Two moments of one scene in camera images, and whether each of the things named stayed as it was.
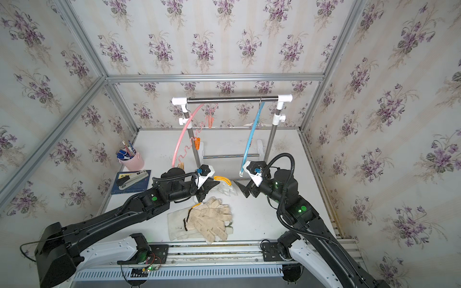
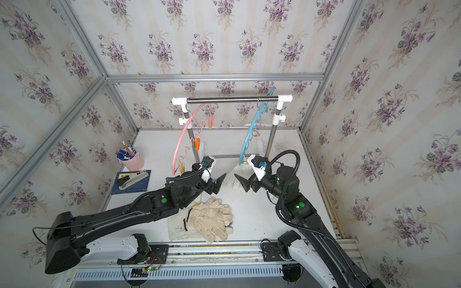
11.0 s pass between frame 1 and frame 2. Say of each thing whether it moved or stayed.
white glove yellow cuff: moved
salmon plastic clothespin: stayed
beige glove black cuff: stayed
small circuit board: stayed
